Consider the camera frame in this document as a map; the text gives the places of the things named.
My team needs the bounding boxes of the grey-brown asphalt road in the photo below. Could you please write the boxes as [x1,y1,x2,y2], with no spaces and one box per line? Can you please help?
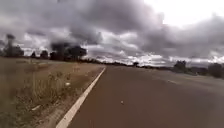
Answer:
[66,65,224,128]

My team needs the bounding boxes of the row of dark trees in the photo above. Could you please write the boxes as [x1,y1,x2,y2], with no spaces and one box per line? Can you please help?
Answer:
[0,33,111,65]
[132,59,224,80]

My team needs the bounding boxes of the white painted edge line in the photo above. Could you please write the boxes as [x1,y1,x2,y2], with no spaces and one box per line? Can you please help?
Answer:
[55,66,107,128]

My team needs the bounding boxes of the dry grass verge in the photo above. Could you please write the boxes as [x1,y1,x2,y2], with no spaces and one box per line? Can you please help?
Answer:
[0,57,106,128]

